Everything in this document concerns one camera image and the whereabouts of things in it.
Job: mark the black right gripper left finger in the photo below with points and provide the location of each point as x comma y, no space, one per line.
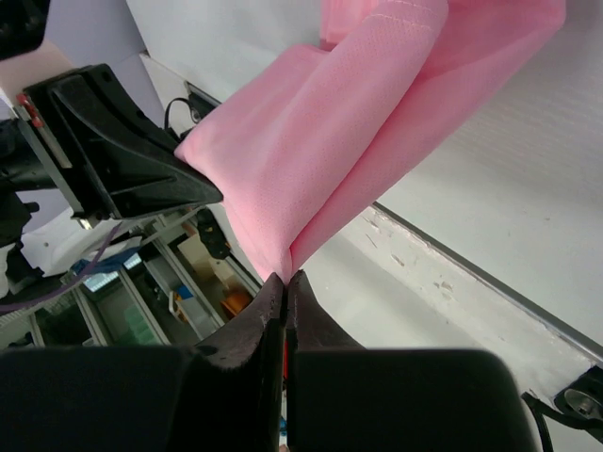
223,394

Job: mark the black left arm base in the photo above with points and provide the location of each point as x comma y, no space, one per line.
185,111

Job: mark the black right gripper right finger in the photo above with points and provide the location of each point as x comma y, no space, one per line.
345,397

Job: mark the aluminium table front rail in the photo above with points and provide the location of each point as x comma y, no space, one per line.
569,334

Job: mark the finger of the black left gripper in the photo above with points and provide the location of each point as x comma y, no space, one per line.
105,156

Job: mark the pink t shirt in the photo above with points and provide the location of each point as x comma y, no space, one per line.
325,130

